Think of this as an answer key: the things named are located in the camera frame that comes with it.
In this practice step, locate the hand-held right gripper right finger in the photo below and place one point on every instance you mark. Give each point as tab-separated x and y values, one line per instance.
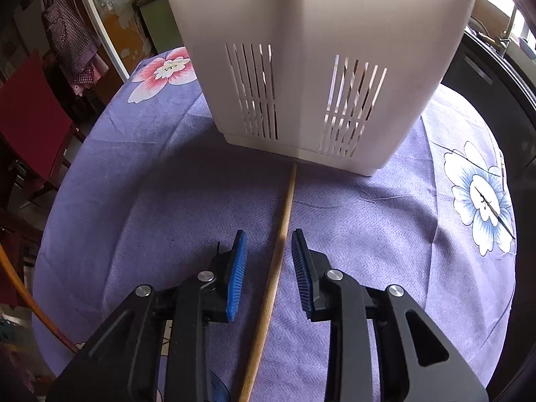
301	276

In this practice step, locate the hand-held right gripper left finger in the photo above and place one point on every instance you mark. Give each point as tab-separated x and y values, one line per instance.
234	276

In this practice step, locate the light bamboo chopstick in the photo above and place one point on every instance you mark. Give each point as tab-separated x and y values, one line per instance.
276	251

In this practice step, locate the white slotted utensil holder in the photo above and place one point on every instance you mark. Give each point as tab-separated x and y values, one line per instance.
314	42

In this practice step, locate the purple floral tablecloth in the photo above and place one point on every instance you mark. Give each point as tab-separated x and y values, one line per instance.
146	217

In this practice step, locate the thin orange wooden rod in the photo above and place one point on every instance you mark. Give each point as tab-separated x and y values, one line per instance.
25	297

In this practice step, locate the black kitchen counter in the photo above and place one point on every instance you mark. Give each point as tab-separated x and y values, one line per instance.
494	100

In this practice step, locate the red wooden chair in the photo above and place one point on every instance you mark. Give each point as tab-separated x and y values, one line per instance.
37	104

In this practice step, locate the green kitchen cabinet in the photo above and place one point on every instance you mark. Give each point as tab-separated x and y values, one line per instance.
157	25

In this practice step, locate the floral frosted glass door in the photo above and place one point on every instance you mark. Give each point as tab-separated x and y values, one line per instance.
113	16

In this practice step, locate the checkered hanging cloth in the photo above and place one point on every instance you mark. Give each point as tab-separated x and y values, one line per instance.
71	37

